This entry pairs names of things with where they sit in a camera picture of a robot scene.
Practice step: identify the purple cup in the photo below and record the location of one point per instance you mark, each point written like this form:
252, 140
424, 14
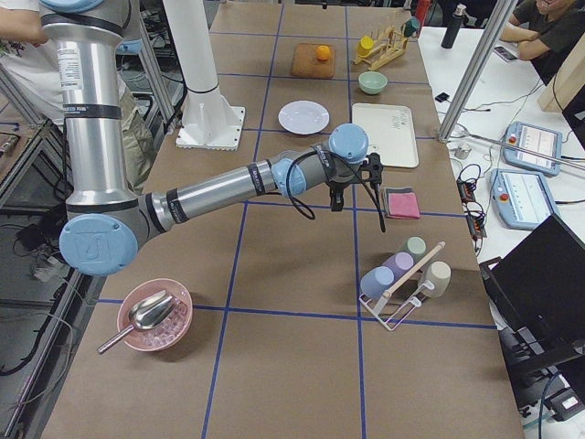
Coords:
396, 264

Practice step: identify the wooden peg drying rack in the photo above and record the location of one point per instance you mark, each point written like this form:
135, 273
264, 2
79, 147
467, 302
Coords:
389, 44

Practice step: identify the metal scoop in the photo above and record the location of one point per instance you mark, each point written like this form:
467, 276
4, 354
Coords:
145, 315

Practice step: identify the dark green mug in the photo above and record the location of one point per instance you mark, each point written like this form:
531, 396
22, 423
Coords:
411, 27

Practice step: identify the orange fruit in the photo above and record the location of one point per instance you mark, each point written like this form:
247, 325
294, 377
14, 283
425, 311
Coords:
322, 53

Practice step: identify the green cup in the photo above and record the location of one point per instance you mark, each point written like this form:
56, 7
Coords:
411, 251

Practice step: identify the blue cup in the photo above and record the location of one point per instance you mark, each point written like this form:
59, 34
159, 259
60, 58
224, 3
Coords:
375, 282

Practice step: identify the white wire cup rack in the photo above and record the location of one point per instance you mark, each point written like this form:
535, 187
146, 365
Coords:
404, 296

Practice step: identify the seated person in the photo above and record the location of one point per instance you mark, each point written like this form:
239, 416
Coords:
545, 32

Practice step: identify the pink cloth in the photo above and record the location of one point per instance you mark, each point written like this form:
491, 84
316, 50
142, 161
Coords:
403, 206

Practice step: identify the smartphone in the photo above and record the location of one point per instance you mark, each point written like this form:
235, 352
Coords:
504, 54

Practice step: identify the white round plate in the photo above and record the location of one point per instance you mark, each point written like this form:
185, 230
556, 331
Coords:
303, 117

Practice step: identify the grey cloth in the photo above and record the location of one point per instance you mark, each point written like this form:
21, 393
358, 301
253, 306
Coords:
389, 190

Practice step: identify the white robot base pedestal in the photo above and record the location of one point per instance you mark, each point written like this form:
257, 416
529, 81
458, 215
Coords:
208, 120

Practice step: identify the black laptop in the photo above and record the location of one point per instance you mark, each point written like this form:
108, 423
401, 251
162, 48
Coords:
538, 288

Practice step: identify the beige cup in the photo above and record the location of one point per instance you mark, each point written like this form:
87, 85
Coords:
436, 279

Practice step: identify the cream bear tray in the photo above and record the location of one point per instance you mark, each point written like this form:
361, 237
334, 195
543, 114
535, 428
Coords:
390, 132

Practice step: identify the wooden cutting board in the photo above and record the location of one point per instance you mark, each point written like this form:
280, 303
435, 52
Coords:
305, 65

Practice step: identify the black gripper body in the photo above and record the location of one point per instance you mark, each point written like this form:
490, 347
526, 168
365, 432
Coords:
337, 188

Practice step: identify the yellow mug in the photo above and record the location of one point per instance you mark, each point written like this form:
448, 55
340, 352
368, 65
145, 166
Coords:
364, 46

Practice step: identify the green bowl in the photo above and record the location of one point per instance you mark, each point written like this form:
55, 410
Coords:
372, 82

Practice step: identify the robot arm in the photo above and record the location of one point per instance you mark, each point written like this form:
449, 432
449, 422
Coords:
108, 222

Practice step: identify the teach pendant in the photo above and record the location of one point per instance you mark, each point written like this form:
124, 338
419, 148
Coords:
530, 147
522, 198

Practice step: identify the pink bowl with ice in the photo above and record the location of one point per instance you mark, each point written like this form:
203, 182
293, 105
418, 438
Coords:
172, 318

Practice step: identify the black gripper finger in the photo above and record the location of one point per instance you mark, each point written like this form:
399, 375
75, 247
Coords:
336, 200

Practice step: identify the aluminium frame post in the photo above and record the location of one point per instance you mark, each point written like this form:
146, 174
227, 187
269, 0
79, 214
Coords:
496, 23

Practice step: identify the teach pendant lower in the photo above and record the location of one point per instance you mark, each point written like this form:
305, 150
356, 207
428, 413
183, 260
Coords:
522, 198

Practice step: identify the black water bottle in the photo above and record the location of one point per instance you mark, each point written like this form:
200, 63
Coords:
454, 25

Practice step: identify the teach pendant upper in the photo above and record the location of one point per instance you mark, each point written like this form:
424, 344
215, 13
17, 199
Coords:
530, 147

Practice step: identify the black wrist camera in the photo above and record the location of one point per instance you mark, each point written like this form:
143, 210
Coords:
371, 169

